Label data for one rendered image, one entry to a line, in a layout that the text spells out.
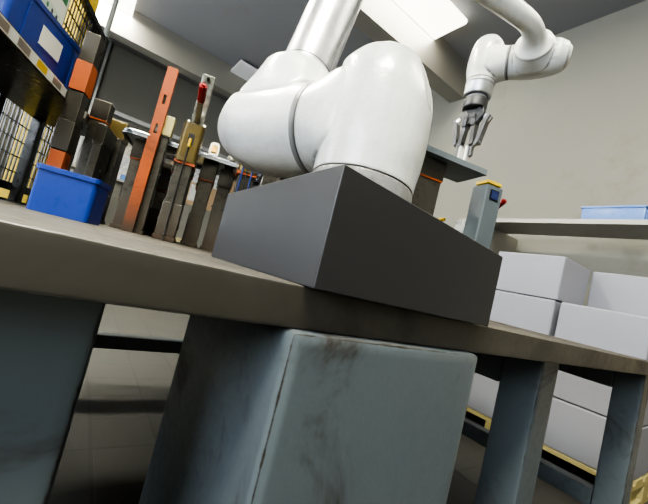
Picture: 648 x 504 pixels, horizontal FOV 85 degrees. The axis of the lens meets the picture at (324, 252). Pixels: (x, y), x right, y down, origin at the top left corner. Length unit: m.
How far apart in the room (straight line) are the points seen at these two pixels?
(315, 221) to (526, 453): 0.70
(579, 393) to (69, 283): 2.22
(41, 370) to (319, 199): 0.25
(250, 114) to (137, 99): 6.50
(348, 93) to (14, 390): 0.46
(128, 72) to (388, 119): 6.83
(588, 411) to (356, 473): 1.93
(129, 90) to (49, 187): 6.31
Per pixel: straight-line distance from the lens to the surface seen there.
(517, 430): 0.90
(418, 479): 0.51
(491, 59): 1.38
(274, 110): 0.60
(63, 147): 1.19
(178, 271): 0.28
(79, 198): 0.84
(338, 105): 0.53
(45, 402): 0.34
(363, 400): 0.39
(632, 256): 3.34
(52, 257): 0.27
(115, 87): 7.12
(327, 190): 0.33
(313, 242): 0.32
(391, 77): 0.53
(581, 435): 2.31
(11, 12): 1.09
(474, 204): 1.31
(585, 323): 2.28
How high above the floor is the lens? 0.71
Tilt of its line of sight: 4 degrees up
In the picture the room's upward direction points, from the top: 14 degrees clockwise
